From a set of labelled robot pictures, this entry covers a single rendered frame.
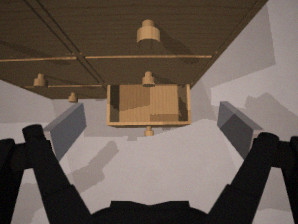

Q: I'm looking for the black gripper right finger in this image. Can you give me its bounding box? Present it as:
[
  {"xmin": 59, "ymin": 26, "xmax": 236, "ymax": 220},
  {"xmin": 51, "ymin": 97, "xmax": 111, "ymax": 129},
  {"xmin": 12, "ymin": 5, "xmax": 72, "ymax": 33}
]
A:
[{"xmin": 201, "ymin": 101, "xmax": 298, "ymax": 224}]

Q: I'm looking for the tan wooden chest of drawers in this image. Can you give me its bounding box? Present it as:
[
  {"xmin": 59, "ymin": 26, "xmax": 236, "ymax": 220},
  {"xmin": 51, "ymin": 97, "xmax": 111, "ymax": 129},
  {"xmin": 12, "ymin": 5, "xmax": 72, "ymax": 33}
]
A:
[{"xmin": 0, "ymin": 0, "xmax": 268, "ymax": 90}]

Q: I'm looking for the brown wooden drawer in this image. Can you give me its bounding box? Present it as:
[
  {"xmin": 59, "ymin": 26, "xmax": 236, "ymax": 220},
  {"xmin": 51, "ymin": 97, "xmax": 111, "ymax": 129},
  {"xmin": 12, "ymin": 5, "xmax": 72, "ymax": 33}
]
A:
[
  {"xmin": 86, "ymin": 55, "xmax": 212, "ymax": 87},
  {"xmin": 39, "ymin": 0, "xmax": 256, "ymax": 54},
  {"xmin": 0, "ymin": 0, "xmax": 73, "ymax": 57},
  {"xmin": 0, "ymin": 57, "xmax": 100, "ymax": 89},
  {"xmin": 107, "ymin": 84, "xmax": 191, "ymax": 136},
  {"xmin": 26, "ymin": 85, "xmax": 107, "ymax": 103}
]

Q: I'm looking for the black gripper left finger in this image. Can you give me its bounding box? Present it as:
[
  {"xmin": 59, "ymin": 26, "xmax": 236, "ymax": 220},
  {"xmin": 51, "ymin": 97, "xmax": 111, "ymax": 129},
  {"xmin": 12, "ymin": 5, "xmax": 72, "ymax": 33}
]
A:
[{"xmin": 0, "ymin": 103, "xmax": 97, "ymax": 224}]

